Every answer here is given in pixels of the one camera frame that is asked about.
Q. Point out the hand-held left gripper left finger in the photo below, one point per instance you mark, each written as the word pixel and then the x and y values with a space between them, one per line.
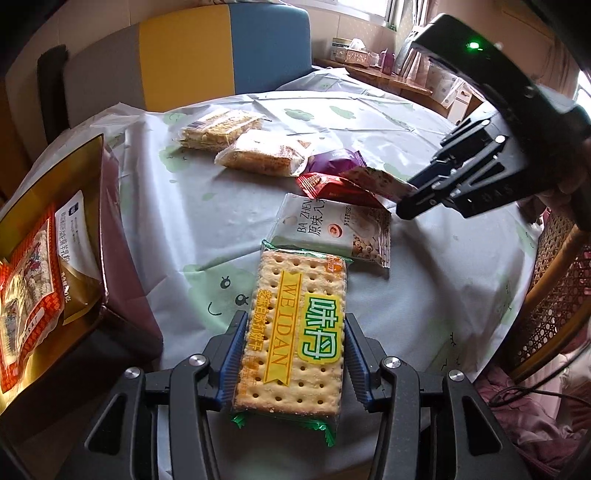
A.
pixel 233 353

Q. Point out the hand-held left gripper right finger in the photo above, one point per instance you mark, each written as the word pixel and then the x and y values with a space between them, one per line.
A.
pixel 356 357

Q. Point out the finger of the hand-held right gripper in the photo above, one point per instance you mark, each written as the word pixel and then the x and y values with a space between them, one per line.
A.
pixel 461 147
pixel 485 184

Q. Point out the soda cracker packet green edges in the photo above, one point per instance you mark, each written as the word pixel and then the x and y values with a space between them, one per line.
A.
pixel 291 323

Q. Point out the speckled cracker packet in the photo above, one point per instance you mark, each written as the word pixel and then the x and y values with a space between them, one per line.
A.
pixel 374 180

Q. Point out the purple snack packet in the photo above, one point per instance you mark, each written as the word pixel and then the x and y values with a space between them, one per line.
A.
pixel 337 161

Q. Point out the white snack packet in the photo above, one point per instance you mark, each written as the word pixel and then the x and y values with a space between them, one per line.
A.
pixel 318 226

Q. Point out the red snack packet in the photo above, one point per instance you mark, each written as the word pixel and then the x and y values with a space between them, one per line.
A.
pixel 323 187

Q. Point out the clear packet brown crispy cake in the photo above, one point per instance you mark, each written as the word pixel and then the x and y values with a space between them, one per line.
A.
pixel 263 154

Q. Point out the clear packet yellow rice crisps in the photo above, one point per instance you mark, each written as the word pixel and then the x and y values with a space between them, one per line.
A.
pixel 217 129

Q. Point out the gold box with maroon sides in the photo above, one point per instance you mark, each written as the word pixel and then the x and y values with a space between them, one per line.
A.
pixel 87 175

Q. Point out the person's right hand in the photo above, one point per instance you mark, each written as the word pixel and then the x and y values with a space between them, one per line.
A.
pixel 563 189

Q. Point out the small purple box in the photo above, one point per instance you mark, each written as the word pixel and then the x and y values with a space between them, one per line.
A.
pixel 387 61

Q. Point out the wicker chair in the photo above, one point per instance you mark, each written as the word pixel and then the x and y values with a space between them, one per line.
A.
pixel 561 286

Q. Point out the white tablecloth green cloud print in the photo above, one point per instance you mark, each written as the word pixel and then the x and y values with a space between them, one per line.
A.
pixel 207 221

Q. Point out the patterned tissue box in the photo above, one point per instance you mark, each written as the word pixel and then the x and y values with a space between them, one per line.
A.
pixel 353 53

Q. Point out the window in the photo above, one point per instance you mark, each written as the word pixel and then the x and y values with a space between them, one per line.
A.
pixel 364 11

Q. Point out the gold packet with white label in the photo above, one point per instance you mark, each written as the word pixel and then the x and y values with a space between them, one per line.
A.
pixel 78 240

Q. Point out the pink cloth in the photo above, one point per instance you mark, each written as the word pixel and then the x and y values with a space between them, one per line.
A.
pixel 545 424

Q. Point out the orange patterned snack packet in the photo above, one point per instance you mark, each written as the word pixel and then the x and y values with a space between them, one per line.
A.
pixel 32 277

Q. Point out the grey yellow blue chair back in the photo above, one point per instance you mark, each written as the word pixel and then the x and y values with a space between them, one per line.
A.
pixel 184 60

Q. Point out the black chair post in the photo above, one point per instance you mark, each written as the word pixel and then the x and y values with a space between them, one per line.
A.
pixel 51 87

